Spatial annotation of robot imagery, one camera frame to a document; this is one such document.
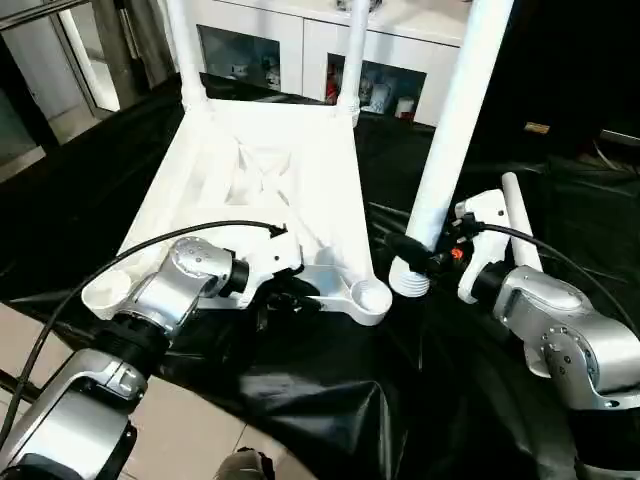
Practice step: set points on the white plastic table top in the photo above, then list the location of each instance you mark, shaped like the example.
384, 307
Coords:
250, 170

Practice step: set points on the white plastic table leg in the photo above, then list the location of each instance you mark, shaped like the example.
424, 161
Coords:
352, 60
185, 50
460, 100
520, 210

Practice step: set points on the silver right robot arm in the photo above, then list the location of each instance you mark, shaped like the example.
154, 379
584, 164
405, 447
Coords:
560, 320

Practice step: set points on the black work mat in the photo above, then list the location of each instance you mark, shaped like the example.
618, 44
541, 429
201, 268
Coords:
350, 400

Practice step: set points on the small white cup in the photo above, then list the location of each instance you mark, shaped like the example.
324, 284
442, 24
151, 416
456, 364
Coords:
405, 105

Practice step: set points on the pale blue bottle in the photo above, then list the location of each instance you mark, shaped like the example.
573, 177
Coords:
378, 95

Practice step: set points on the grey left robot leg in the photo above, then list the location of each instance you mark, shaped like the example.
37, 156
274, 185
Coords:
245, 466

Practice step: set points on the red bottle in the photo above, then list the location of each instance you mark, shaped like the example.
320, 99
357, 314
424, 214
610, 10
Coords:
332, 90

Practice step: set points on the small white figurine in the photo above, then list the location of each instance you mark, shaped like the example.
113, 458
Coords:
240, 70
270, 72

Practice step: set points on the black low cabinet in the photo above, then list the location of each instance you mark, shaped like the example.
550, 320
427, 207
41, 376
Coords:
570, 60

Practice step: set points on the white display cabinet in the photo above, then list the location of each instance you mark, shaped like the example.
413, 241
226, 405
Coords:
290, 30

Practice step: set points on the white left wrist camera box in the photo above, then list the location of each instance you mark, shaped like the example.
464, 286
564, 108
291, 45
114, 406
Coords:
265, 258

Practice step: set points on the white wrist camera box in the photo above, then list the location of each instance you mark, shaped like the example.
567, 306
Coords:
490, 215
265, 258

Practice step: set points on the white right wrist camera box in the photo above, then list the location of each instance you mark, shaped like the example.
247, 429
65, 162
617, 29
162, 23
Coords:
490, 215

